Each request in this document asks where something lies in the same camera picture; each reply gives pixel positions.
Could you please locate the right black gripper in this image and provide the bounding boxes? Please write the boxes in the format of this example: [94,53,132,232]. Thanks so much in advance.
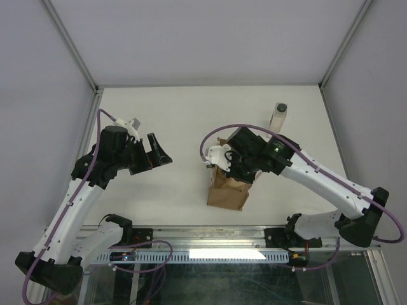
[221,152,259,185]

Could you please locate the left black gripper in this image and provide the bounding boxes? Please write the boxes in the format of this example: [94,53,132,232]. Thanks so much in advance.
[114,133,172,175]

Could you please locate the clear square bottle front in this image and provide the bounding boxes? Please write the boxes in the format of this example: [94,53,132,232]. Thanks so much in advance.
[269,103,287,133]

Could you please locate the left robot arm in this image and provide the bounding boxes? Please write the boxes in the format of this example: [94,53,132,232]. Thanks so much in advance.
[15,125,172,295]

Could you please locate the burlap canvas tote bag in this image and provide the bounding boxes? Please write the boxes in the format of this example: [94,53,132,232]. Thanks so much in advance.
[207,137,251,212]

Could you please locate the small circuit board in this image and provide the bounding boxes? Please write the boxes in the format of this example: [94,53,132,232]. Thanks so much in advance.
[109,252,138,262]

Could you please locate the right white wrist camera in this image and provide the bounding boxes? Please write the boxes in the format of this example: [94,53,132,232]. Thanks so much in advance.
[203,144,231,172]

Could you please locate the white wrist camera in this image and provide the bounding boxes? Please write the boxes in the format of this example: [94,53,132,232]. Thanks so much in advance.
[203,144,231,172]
[113,118,141,139]

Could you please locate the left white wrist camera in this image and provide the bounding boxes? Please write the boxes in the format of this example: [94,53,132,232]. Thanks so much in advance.
[113,118,141,139]

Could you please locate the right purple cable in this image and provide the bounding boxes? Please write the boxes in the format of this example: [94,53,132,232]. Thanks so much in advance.
[199,124,406,244]

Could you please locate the purple cable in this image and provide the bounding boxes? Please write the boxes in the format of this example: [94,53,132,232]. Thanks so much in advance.
[199,124,406,244]
[22,108,120,304]

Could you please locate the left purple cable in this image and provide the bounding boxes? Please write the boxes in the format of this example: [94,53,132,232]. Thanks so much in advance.
[22,108,120,304]

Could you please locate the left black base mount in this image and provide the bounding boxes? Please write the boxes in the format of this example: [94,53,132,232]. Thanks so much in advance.
[130,227,153,250]

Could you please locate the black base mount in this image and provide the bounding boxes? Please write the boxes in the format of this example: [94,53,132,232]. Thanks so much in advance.
[264,227,296,250]
[130,227,153,250]

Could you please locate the aluminium mounting rail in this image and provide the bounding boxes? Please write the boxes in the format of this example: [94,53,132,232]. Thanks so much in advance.
[76,225,381,251]

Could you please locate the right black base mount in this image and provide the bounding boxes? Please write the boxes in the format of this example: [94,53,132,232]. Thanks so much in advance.
[264,227,296,250]

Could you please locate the slotted cable duct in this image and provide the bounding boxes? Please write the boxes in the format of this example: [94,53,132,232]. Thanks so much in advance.
[93,248,289,264]

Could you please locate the left aluminium frame post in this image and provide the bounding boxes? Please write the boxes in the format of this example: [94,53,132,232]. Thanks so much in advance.
[39,0,99,92]

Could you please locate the aluminium frame post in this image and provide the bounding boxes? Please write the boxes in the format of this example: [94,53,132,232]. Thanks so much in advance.
[319,0,376,92]
[39,0,99,92]

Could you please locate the right aluminium frame post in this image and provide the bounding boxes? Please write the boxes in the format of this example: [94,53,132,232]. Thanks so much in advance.
[319,0,376,92]

